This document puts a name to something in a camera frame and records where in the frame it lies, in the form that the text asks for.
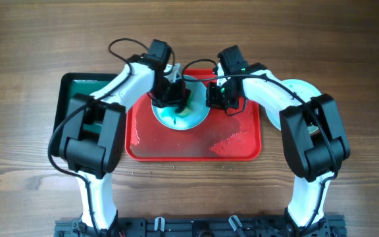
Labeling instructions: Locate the green yellow sponge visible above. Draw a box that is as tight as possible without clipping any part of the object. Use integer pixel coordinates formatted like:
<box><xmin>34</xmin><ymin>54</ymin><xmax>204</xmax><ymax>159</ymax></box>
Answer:
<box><xmin>175</xmin><ymin>106</ymin><xmax>192</xmax><ymax>117</ymax></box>

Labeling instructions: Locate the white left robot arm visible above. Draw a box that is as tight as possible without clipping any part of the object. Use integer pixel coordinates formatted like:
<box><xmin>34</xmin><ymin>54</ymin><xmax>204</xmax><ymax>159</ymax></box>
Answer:
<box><xmin>47</xmin><ymin>54</ymin><xmax>185</xmax><ymax>236</ymax></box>

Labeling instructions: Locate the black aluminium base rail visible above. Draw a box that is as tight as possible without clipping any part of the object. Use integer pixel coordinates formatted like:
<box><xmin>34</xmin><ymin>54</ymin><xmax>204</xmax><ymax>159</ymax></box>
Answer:
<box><xmin>53</xmin><ymin>215</ymin><xmax>347</xmax><ymax>237</ymax></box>

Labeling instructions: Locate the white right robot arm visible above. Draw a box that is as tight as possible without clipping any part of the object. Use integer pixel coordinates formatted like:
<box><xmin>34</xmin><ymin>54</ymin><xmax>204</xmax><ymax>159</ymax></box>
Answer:
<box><xmin>208</xmin><ymin>62</ymin><xmax>350</xmax><ymax>236</ymax></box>

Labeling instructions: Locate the red plastic tray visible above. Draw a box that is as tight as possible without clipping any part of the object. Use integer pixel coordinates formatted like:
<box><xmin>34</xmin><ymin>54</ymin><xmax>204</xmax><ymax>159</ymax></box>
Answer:
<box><xmin>124</xmin><ymin>68</ymin><xmax>263</xmax><ymax>162</ymax></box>

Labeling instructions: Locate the white plate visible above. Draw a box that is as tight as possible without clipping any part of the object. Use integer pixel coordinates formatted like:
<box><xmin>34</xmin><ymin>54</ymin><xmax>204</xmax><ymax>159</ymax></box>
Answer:
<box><xmin>151</xmin><ymin>82</ymin><xmax>210</xmax><ymax>130</ymax></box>
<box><xmin>265</xmin><ymin>79</ymin><xmax>321</xmax><ymax>130</ymax></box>

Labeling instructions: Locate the black water tray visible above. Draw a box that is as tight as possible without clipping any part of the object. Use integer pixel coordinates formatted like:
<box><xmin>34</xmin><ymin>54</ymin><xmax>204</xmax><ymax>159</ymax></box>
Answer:
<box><xmin>54</xmin><ymin>72</ymin><xmax>126</xmax><ymax>162</ymax></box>

